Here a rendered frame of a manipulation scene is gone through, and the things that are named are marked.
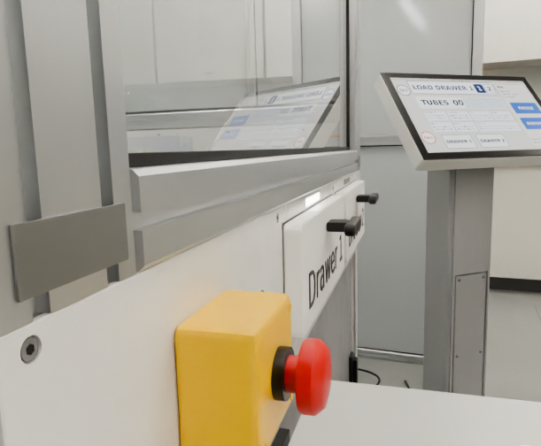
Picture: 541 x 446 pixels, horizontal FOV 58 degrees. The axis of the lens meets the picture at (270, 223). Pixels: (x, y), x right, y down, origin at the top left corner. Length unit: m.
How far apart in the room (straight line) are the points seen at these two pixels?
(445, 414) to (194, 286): 0.29
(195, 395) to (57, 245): 0.12
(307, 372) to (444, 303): 1.31
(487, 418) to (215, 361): 0.30
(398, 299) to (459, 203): 0.96
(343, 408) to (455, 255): 1.07
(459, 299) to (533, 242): 2.10
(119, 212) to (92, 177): 0.02
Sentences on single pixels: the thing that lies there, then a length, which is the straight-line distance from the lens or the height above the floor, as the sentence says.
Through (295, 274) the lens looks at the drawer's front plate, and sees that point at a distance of 0.46.
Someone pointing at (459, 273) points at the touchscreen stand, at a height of 0.62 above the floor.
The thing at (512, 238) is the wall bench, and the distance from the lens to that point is 3.61.
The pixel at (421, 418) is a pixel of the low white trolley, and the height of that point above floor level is 0.76.
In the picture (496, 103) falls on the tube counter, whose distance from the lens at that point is 1.59.
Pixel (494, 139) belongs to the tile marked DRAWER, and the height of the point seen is 1.01.
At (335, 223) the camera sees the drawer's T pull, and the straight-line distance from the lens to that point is 0.58.
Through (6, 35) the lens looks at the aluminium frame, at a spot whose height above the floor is 1.03.
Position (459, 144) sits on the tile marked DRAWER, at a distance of 1.38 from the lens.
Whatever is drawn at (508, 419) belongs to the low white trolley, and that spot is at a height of 0.76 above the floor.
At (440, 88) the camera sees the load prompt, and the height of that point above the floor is 1.15.
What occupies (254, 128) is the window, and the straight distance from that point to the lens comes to 0.43.
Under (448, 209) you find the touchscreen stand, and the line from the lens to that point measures 1.49.
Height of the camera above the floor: 1.00
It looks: 9 degrees down
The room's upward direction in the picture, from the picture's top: 2 degrees counter-clockwise
